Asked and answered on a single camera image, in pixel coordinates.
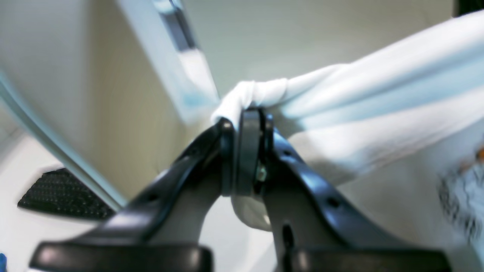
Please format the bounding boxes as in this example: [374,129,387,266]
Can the grey partition panel right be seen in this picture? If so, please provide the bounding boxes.
[0,0,219,210]

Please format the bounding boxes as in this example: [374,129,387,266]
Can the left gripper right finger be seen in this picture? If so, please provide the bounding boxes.
[234,108,452,272]

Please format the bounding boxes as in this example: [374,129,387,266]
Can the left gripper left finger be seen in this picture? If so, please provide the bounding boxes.
[29,118,234,272]

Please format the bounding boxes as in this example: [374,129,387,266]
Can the white printed t-shirt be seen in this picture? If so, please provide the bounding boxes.
[211,10,484,272]

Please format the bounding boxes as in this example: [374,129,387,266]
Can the black keyboard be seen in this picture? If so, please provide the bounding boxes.
[17,168,116,221]

